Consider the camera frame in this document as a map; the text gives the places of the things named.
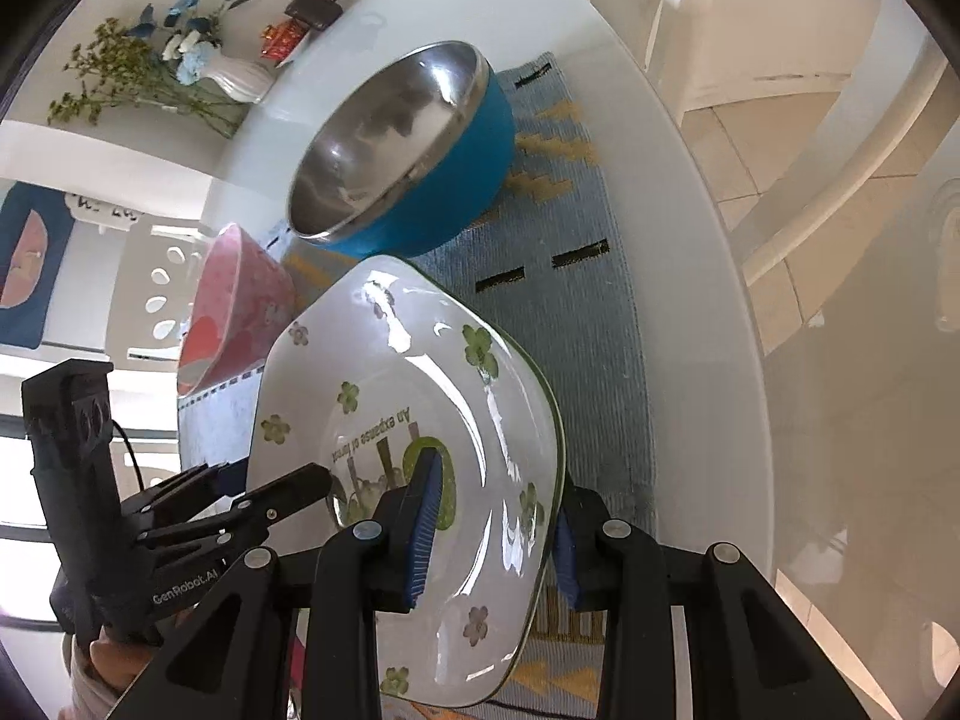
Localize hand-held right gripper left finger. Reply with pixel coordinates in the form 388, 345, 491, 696
131, 445, 446, 720

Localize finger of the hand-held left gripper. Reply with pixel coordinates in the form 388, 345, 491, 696
123, 459, 249, 530
138, 463, 333, 549

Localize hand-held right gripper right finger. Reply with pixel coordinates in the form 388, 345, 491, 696
553, 490, 872, 720

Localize square plate with tree print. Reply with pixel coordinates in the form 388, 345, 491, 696
247, 255, 566, 708

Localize pink dotted ceramic bowl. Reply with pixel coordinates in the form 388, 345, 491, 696
176, 222, 298, 399

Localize blue steel bowl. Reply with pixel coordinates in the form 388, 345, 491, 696
286, 40, 518, 260

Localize person's left forearm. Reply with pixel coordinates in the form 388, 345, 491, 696
61, 652, 128, 720

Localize person's left hand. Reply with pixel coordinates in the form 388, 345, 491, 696
88, 637, 164, 692

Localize white chair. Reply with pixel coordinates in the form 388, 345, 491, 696
562, 0, 960, 290
105, 227, 220, 370

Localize patterned woven table mat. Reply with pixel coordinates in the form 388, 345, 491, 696
176, 52, 659, 720

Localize white vase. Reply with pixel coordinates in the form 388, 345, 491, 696
195, 51, 276, 105

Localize red snack dish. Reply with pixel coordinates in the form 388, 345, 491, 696
259, 18, 311, 62

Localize dark teapot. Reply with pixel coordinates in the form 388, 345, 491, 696
284, 0, 345, 33

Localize black cable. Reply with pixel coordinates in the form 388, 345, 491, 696
111, 418, 145, 497

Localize blue wall poster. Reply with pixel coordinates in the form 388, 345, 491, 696
0, 181, 77, 350

